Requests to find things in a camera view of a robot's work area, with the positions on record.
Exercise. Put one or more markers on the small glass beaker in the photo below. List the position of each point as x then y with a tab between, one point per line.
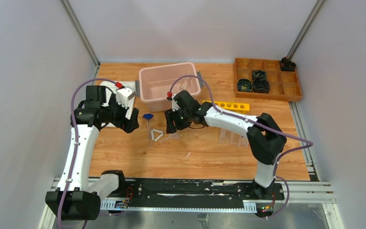
185	83

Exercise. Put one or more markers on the white clay triangle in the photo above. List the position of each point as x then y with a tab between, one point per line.
156	134

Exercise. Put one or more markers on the aluminium frame post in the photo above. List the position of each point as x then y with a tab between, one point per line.
305	28
80	31

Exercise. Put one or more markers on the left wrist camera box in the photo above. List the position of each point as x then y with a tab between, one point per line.
125	97

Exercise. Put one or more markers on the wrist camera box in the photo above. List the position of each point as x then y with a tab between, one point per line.
175	106
125	97

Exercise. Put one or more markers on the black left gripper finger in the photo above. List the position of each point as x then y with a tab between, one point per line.
129	126
134	118

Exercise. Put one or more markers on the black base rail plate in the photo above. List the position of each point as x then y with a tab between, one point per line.
194	194

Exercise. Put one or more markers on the yellow test tube rack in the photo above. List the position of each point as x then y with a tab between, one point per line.
232	106

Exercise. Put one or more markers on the aluminium frame post left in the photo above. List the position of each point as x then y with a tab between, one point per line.
80	31

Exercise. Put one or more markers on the clear glass funnel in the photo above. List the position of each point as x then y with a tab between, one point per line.
174	136

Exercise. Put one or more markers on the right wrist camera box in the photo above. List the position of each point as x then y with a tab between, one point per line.
175	106

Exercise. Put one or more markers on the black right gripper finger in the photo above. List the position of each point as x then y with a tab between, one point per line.
180	121
170	126

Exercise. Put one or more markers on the wooden compartment tray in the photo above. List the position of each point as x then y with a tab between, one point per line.
266	79

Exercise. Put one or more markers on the pink plastic storage bin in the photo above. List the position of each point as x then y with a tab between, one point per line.
156	82

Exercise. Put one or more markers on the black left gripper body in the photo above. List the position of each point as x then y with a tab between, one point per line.
129	121

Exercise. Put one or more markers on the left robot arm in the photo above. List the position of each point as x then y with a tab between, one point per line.
74	198

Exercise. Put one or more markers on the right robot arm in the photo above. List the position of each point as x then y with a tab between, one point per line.
262	132

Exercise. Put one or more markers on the aluminium frame post right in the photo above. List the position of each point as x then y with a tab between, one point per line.
305	28

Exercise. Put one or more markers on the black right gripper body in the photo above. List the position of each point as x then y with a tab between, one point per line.
188	114

